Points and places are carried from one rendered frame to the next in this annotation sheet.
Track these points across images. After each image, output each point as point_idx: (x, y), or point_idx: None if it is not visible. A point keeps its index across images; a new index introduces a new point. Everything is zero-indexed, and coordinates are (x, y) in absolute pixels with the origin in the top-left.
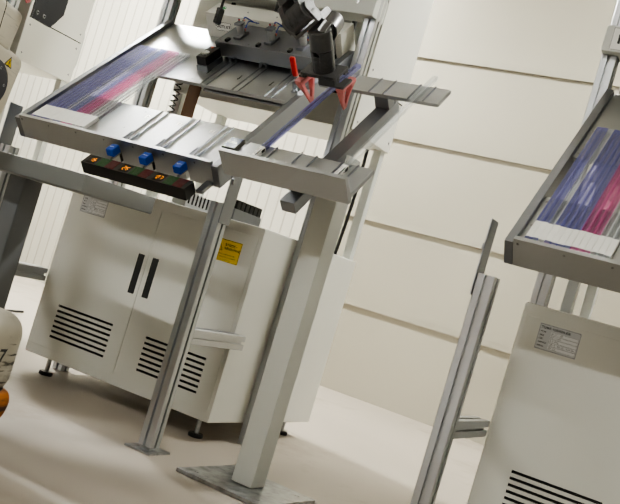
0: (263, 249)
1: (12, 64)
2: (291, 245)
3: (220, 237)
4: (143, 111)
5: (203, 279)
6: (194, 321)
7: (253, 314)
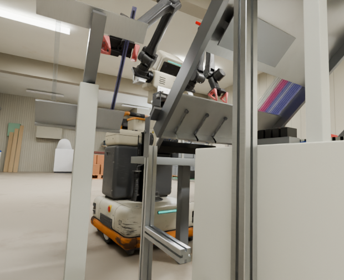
0: (198, 166)
1: (153, 131)
2: None
3: (146, 165)
4: None
5: (143, 193)
6: (143, 220)
7: (207, 234)
